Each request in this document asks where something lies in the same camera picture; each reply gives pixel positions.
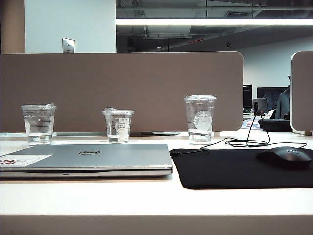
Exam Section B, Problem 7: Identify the tall clear logo plastic cup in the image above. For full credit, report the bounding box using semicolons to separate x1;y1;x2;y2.
183;95;218;146

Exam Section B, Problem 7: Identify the small clear cup white label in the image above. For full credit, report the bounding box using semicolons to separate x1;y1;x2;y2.
101;107;135;144

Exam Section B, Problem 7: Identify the silver Dell laptop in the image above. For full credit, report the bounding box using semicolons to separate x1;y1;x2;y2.
0;143;173;179

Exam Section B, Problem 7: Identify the gray background laptop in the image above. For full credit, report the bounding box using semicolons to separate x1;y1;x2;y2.
252;98;268;111

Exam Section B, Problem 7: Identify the wide clear plastic cup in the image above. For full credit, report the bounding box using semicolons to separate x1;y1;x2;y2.
20;103;57;146

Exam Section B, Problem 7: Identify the wide brown desk partition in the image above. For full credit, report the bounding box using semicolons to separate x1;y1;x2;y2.
0;51;245;133

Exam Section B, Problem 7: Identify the black mouse pad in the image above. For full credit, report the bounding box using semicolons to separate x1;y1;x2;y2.
169;147;313;190

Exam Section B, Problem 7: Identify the colourful printed paper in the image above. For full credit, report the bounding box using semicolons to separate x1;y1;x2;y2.
242;119;260;130

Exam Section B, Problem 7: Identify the narrow dark monitor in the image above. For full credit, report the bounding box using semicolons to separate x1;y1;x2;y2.
243;84;253;108

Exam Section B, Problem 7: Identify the long white ceiling light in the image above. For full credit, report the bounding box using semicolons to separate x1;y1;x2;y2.
115;18;313;26

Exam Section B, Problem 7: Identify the black computer monitor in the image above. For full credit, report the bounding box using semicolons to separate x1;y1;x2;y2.
256;87;289;110

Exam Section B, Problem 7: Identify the black fabric pouch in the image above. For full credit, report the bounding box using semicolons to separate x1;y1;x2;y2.
258;118;292;132

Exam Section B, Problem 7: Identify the gray jacket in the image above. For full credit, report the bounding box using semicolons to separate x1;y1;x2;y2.
276;88;291;119

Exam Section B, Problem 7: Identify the black computer mouse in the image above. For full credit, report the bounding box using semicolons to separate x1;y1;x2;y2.
255;146;312;169

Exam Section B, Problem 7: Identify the brown partition white edge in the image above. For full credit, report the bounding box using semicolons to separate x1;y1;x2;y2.
290;50;313;135

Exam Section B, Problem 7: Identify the thin black cable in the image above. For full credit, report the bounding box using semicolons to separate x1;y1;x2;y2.
200;111;307;150

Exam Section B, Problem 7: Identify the metal wall switch plate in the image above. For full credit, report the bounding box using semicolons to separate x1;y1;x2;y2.
62;37;76;53

